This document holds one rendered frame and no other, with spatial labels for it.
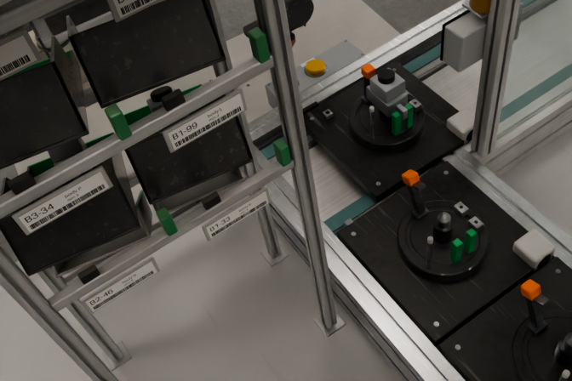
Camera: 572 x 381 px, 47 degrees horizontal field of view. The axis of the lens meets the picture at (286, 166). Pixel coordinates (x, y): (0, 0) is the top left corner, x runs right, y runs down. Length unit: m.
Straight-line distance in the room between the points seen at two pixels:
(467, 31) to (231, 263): 0.58
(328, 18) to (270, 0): 1.05
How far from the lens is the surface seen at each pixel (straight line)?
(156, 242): 0.74
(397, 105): 1.18
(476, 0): 1.01
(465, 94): 1.38
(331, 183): 1.23
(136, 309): 1.24
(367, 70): 1.20
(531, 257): 1.08
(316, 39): 1.60
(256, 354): 1.15
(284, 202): 1.16
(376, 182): 1.16
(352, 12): 1.67
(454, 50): 1.03
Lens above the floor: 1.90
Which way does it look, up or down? 51 degrees down
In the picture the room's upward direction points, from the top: 12 degrees counter-clockwise
